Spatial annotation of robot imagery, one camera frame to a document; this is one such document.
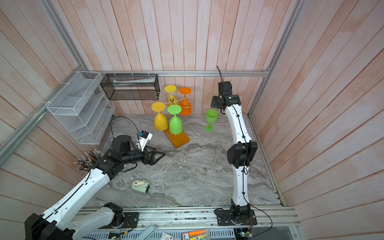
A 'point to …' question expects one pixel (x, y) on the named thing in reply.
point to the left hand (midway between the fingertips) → (159, 154)
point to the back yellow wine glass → (171, 100)
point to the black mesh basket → (131, 86)
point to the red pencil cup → (86, 161)
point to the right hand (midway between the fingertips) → (216, 101)
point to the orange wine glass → (185, 105)
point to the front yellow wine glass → (160, 121)
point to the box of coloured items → (200, 234)
